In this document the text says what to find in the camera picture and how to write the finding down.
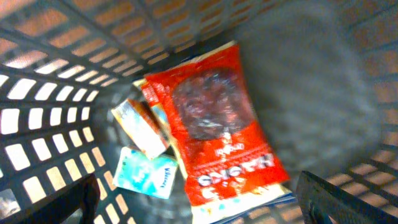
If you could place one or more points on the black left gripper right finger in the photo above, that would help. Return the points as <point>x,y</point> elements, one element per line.
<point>321,203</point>

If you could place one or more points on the red Hacks snack bag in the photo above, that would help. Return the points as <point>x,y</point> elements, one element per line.
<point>227,163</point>

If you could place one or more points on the teal tissue pack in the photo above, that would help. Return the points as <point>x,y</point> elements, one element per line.
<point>139,174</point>

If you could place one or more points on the grey plastic mesh basket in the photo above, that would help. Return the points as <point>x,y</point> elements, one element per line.
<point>322,76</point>

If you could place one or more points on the orange tissue pack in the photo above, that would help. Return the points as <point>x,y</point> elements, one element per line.
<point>140,125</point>

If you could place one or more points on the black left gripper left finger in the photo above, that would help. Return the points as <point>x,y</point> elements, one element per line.
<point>84,195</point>

